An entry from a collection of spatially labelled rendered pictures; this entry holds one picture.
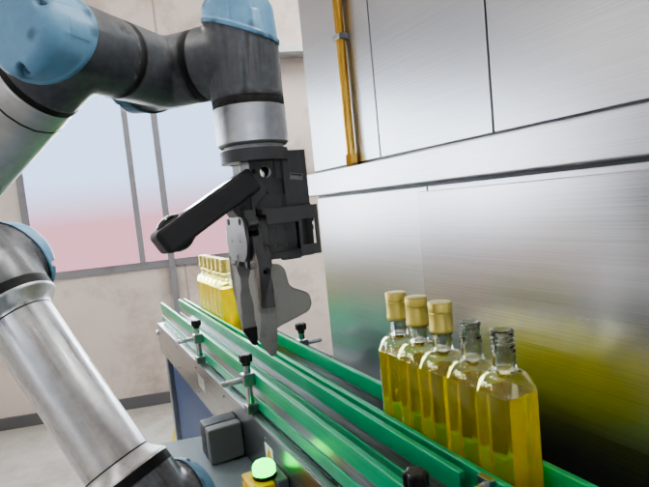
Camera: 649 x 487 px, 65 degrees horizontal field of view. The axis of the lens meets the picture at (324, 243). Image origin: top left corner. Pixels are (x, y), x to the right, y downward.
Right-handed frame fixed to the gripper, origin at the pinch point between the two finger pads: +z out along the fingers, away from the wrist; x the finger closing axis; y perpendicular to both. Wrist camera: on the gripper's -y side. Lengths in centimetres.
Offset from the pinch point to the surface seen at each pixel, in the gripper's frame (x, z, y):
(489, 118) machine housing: 9, -24, 45
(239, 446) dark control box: 61, 40, 12
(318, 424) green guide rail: 22.5, 22.0, 15.8
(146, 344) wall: 327, 74, 21
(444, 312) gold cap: 4.6, 3.2, 29.0
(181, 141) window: 315, -65, 60
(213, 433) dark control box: 61, 35, 7
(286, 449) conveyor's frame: 34.2, 30.5, 14.0
